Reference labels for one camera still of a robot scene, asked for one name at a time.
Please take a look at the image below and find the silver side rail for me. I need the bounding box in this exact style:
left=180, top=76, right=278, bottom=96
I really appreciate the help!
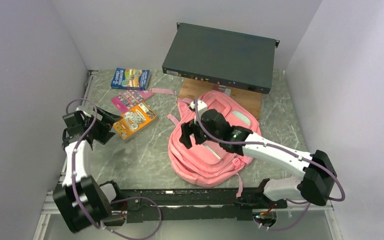
left=59, top=70, right=99, bottom=185

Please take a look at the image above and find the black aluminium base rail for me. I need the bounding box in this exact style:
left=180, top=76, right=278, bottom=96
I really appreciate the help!
left=111, top=187, right=288, bottom=223

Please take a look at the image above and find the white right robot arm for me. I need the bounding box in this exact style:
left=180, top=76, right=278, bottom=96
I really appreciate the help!
left=179, top=109, right=338, bottom=208

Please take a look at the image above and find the pink student backpack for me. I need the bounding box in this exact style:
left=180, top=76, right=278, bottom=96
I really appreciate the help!
left=167, top=90, right=261, bottom=187

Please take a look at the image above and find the wooden support block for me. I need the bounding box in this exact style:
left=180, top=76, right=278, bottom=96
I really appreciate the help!
left=178, top=78, right=263, bottom=120

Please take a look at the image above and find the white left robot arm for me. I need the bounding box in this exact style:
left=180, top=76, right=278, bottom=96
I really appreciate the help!
left=52, top=107, right=124, bottom=233

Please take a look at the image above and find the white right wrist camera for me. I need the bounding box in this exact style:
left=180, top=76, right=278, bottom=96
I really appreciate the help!
left=189, top=99, right=208, bottom=116

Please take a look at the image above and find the grey metal bracket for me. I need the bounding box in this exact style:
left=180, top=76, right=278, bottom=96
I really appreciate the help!
left=212, top=84, right=232, bottom=96

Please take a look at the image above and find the blue treehouse book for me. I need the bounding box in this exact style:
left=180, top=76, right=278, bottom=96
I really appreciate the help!
left=110, top=67, right=151, bottom=91

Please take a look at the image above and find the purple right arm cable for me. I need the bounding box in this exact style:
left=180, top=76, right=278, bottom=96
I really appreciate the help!
left=193, top=98, right=346, bottom=232

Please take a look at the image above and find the orange book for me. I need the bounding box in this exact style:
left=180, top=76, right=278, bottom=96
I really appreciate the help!
left=113, top=102, right=158, bottom=141

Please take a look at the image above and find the pink sticker card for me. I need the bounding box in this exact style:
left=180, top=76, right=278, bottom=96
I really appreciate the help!
left=111, top=89, right=153, bottom=114

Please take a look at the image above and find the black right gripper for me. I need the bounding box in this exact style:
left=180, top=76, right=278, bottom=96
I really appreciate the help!
left=179, top=117, right=222, bottom=149

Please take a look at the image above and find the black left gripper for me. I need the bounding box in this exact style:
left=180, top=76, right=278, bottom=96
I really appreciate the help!
left=83, top=106, right=122, bottom=145

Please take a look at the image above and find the dark green rack device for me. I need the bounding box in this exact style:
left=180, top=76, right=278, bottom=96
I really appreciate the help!
left=162, top=22, right=279, bottom=94

